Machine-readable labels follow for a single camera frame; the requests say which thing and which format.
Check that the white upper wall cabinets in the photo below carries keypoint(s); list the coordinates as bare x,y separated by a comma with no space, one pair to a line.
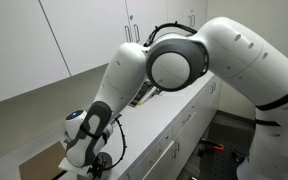
44,41

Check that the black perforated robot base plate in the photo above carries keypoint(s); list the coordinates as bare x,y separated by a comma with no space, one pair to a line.
235,133

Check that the white lower drawer cabinets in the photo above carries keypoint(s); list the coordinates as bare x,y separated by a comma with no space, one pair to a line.
162,133

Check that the brown cardboard sheet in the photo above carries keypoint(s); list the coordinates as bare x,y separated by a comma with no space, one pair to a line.
45,165

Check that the far black orange clamp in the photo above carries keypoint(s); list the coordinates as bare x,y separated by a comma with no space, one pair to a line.
214,145

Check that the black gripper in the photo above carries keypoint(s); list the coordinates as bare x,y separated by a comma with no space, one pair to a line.
96,174

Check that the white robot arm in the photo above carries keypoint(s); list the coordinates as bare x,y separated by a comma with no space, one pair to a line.
173,63

